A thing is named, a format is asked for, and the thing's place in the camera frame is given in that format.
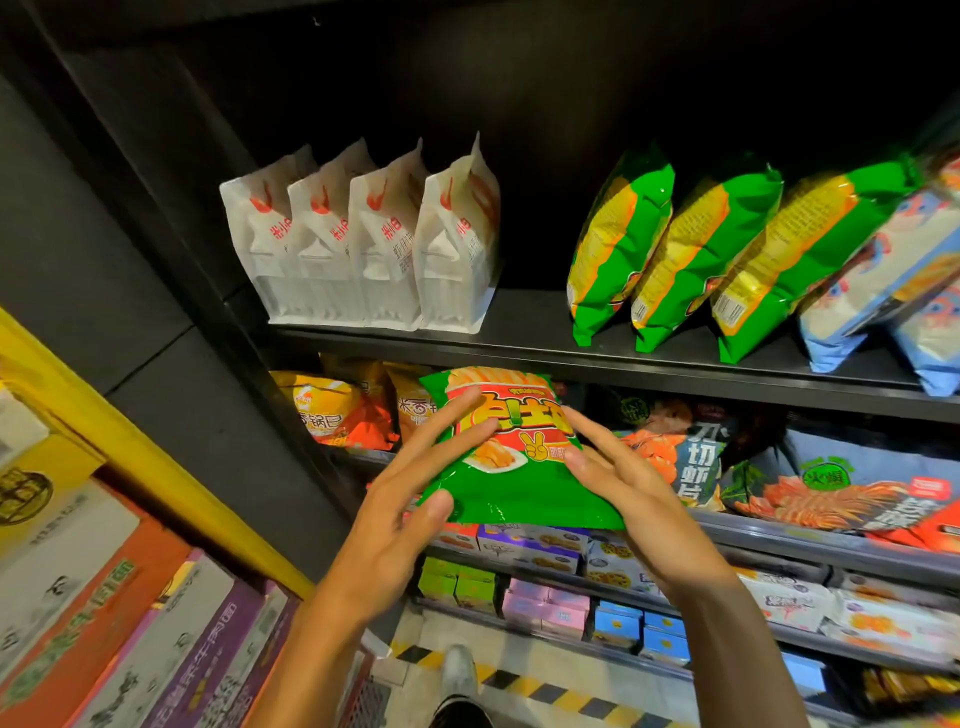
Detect person's right hand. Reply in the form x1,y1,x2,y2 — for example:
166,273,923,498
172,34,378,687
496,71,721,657
558,405,734,602

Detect person's left hand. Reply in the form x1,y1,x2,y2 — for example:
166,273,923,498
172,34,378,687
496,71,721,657
322,385,501,624

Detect dark shrimp chip bags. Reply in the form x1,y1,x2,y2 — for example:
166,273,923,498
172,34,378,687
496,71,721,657
727,427,954,534
622,397,729,509

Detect row of small blue boxes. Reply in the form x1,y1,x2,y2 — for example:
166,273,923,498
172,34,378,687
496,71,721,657
592,600,830,696

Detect tan snack bag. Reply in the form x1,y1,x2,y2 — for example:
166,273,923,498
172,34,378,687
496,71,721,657
382,363,440,444

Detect orange yellow snack bag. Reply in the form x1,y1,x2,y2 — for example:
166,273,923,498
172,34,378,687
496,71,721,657
270,360,395,452

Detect green fries snack bag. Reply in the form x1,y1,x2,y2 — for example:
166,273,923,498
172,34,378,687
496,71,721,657
630,157,785,354
709,150,917,366
417,367,624,531
567,147,677,350

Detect black metal shelf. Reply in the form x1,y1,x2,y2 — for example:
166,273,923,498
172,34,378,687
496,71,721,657
135,0,960,728

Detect row of orange chip bags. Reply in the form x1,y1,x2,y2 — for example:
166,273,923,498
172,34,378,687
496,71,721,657
870,502,960,554

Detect row of plain white bags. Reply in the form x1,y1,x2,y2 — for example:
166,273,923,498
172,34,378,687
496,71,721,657
220,135,501,335

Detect blue puffed snack bag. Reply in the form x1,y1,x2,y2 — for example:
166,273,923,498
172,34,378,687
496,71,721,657
799,150,960,374
889,277,960,399

